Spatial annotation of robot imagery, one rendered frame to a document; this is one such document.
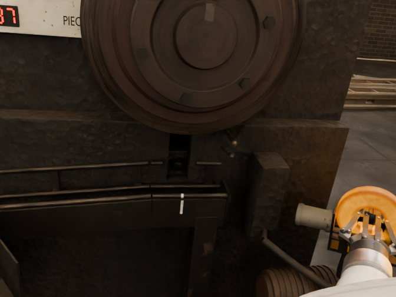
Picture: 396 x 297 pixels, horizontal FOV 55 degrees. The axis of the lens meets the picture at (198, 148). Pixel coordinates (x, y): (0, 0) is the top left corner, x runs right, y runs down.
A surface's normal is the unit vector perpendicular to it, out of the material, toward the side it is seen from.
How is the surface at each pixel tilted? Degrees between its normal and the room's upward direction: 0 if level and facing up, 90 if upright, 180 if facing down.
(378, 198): 93
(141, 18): 90
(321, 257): 0
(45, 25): 90
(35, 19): 90
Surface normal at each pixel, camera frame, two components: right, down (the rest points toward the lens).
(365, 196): -0.43, 0.39
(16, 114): 0.10, -0.90
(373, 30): 0.17, 0.43
